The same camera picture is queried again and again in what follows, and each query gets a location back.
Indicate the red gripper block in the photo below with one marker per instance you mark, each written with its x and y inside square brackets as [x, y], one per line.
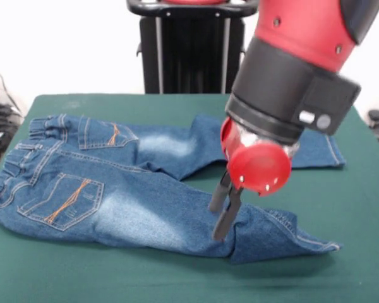
[259, 168]

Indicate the blue denim jeans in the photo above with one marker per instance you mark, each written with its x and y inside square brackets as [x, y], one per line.
[129, 205]

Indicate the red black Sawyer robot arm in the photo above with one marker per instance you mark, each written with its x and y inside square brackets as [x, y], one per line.
[303, 63]

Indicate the dark green table cloth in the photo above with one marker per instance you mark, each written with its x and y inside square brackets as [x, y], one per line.
[145, 284]

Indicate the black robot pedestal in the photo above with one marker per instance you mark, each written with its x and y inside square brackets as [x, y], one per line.
[192, 53]

